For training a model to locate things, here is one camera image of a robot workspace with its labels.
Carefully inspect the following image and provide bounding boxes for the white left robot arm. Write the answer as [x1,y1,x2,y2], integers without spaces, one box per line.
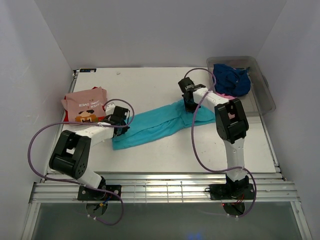
[49,103,130,189]

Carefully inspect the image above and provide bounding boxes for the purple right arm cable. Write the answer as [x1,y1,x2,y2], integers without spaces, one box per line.
[183,67,256,219]

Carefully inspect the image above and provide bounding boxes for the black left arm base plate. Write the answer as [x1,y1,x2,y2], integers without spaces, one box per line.
[77,184,122,201]

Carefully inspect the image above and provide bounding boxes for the pink crumpled t-shirt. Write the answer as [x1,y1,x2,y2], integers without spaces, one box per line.
[216,93,235,100]

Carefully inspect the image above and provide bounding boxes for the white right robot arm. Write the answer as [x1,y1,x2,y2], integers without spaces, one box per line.
[178,77,250,199]

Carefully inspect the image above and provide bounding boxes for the aluminium frame rail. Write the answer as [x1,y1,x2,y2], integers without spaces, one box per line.
[29,172,300,204]

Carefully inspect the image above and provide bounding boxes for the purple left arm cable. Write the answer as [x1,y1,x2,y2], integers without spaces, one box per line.
[27,99,136,226]

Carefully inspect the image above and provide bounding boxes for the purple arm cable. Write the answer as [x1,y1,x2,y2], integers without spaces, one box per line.
[183,67,256,219]
[27,99,136,226]

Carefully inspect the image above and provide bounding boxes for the teal t-shirt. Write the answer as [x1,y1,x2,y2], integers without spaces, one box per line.
[111,98,216,151]

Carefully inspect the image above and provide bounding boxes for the folded pink printed t-shirt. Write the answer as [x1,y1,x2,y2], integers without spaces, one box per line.
[61,87,108,123]

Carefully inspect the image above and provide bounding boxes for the navy blue crumpled t-shirt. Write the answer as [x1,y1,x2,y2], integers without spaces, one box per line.
[213,64,251,98]

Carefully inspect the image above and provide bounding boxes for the blue white label sticker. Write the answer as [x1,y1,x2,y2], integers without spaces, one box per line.
[79,68,97,73]

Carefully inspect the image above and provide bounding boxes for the clear plastic bin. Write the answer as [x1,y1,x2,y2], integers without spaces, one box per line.
[206,56,276,117]

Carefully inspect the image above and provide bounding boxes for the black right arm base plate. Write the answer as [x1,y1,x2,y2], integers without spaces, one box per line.
[204,184,256,200]

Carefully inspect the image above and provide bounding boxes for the folded red t-shirt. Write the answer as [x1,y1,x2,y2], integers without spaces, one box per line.
[61,87,101,122]

